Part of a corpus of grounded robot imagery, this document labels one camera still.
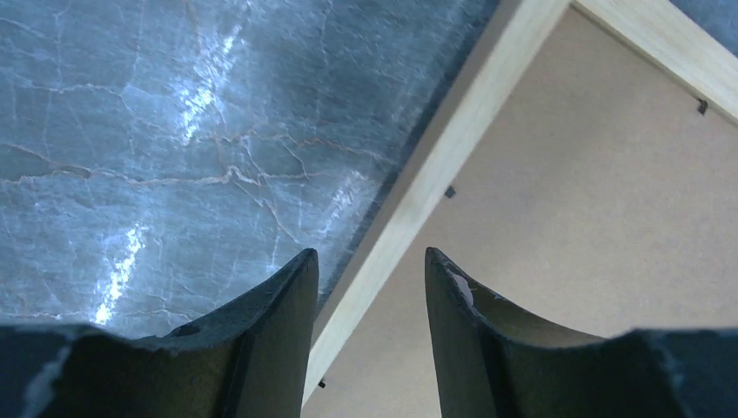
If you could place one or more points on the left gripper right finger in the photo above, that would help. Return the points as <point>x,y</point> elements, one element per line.
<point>494,358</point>

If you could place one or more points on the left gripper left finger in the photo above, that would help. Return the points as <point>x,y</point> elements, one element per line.
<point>247,358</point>

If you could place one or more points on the brown backing board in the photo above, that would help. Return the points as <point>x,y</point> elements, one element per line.
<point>601,198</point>

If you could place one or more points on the wooden picture frame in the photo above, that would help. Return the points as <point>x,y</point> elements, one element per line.
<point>658,30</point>

